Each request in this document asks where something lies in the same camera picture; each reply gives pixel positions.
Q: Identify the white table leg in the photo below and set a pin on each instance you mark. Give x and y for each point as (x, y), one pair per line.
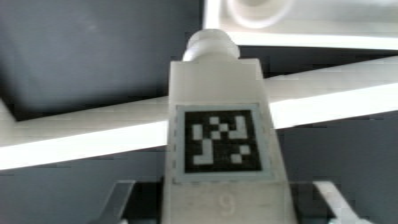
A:
(224, 184)

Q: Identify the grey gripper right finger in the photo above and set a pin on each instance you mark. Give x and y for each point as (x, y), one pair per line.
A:
(345, 215)

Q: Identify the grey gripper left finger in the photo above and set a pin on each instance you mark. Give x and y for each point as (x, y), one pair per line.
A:
(111, 216)

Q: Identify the white square tabletop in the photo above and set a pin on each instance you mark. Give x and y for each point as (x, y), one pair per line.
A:
(313, 23)

